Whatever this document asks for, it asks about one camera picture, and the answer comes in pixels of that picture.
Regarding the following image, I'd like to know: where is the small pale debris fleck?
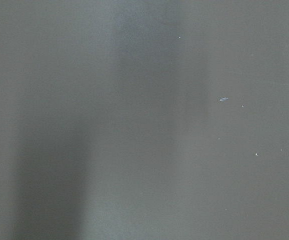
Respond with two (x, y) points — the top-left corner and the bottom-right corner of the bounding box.
(219, 97), (229, 102)

